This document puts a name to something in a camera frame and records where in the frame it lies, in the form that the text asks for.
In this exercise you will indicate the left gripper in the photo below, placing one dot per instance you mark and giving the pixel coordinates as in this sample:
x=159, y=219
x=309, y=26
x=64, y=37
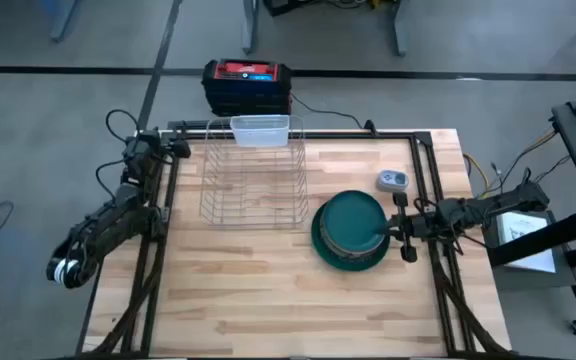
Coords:
x=143, y=147

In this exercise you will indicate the black aluminium table frame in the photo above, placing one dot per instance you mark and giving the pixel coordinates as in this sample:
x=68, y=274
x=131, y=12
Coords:
x=358, y=135

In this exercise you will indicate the grey desk leg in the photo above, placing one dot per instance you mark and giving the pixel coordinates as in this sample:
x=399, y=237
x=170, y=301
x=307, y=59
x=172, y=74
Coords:
x=250, y=30
x=63, y=25
x=402, y=30

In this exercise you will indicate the white paper booklet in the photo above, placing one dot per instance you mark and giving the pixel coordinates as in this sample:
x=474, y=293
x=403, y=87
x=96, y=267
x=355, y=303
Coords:
x=515, y=225

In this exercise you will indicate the clear plastic utensil holder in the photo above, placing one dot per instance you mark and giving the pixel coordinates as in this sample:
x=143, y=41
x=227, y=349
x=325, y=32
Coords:
x=260, y=132

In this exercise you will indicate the small teal plate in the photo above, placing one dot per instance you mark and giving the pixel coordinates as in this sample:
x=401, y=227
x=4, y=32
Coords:
x=350, y=220

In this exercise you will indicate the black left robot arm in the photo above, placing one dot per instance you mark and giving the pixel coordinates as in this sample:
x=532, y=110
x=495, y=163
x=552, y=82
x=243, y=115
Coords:
x=103, y=235

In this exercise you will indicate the small grey white box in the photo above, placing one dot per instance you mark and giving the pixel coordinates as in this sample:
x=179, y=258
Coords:
x=392, y=181

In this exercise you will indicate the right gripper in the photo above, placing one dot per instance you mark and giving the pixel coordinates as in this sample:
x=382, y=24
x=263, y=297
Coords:
x=420, y=226

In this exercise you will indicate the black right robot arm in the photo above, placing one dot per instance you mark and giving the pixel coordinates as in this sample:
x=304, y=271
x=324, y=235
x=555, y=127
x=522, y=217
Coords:
x=493, y=205

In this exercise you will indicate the grey cart tray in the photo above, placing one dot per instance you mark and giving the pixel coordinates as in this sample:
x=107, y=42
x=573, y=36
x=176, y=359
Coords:
x=518, y=282

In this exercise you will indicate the large green plate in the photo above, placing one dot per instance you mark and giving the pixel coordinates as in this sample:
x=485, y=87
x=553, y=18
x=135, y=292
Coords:
x=350, y=267

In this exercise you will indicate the red black power station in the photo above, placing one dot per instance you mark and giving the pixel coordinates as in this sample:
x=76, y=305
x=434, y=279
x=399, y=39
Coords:
x=245, y=95

